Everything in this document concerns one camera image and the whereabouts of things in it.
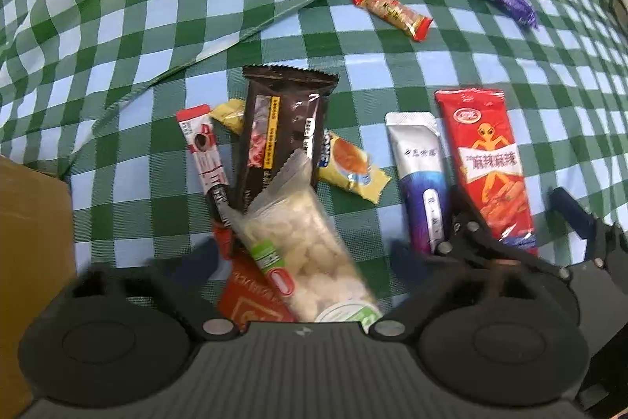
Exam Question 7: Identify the red orange flat packet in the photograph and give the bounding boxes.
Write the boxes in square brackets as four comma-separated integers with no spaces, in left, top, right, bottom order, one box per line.
[217,250,295,329]

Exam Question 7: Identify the red spicy snack packet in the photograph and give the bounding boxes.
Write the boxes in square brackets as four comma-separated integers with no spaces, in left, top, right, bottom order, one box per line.
[434,87,538,255]

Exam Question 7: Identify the white purple sachet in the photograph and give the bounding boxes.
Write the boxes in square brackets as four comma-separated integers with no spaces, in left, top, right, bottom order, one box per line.
[385,112,449,254]

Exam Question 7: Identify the clear rice puff snack pack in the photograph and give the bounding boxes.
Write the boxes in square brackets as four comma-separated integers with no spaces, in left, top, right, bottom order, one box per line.
[224,150,382,331]

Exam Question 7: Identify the yellow cake wrapper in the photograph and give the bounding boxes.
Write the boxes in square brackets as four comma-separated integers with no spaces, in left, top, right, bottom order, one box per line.
[318,130,391,204]

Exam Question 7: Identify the open cardboard box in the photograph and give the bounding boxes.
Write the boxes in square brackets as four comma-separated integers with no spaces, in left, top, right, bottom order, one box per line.
[1,157,76,418]

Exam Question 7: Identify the red white coffee stick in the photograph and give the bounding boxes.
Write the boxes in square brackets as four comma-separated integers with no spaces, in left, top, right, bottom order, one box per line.
[175,104,233,260]

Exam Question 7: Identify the small yellow candy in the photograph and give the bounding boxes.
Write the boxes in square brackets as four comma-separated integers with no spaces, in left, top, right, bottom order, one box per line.
[210,99,246,135]

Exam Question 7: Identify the dark brown chocolate bar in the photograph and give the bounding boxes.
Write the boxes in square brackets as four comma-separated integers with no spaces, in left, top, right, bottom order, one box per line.
[234,65,338,212]

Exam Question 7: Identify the small red orange candy bar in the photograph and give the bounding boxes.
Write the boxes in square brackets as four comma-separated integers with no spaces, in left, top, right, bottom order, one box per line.
[352,0,432,42]

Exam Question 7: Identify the green checkered sofa cover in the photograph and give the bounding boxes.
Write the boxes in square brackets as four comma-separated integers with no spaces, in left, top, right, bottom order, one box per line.
[1,0,627,267]

